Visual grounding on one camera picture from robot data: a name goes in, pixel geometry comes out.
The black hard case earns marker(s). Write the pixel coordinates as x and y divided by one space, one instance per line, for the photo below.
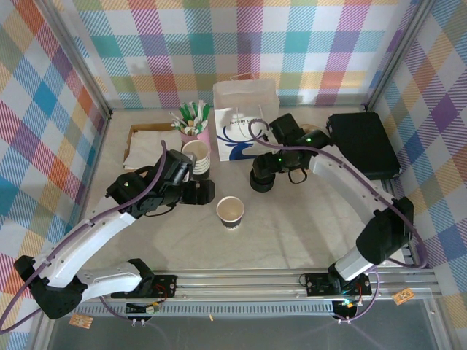
365 146

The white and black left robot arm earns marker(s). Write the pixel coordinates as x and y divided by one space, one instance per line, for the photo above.
91 233

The green wrapped straw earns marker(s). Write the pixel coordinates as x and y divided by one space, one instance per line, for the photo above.
206 113
192 111
185 113

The white paper bag deer logo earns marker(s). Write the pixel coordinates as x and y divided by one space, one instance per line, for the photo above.
237 105

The brown cardboard napkin tray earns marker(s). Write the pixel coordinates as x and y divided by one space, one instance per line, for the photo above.
146 127

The black paper coffee cup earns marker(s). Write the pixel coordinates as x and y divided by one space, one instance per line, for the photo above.
230 211

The stack of white napkins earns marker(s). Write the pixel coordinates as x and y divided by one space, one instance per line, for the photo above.
146 146

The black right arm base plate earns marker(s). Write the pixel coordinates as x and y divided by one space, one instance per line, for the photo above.
315 284

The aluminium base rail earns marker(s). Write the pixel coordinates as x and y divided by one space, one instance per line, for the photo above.
237 282

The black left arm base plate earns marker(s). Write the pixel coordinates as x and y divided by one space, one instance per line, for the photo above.
166 286

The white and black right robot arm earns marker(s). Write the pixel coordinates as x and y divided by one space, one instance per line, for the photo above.
344 178

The orange marker tag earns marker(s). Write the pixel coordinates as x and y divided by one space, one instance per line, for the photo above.
403 297
81 321

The pink straw holder cup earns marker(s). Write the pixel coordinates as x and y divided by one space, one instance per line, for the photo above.
205 138

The aluminium frame post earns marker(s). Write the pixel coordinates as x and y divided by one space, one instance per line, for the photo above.
396 54
82 65

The stack of black cup lids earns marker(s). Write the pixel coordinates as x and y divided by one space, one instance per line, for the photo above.
262 185

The stack of paper cups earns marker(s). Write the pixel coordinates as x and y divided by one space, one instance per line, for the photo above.
197 151

